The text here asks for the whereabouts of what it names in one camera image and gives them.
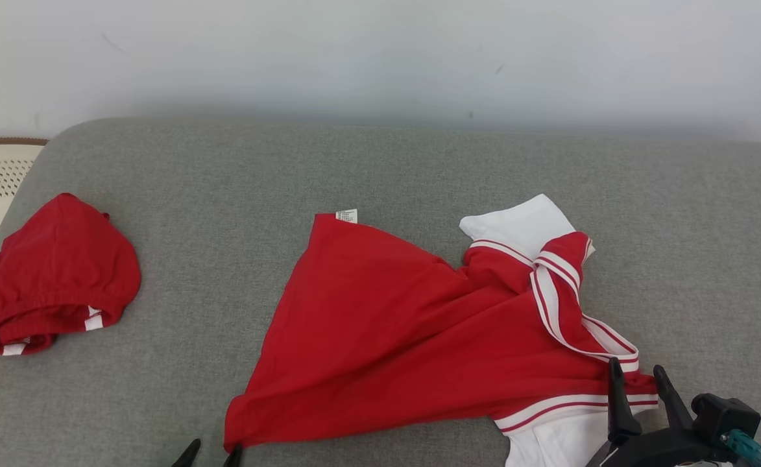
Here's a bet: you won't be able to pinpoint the teal camera cable connector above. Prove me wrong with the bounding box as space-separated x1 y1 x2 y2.
720 429 761 467

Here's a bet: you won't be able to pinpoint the red shorts with white trim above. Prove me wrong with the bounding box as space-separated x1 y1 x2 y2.
0 193 142 356

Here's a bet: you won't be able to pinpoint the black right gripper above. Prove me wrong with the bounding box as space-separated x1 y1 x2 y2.
585 356 739 467

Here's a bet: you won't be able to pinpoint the red BULLS basketball jersey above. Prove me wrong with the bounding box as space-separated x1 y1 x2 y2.
223 193 660 467

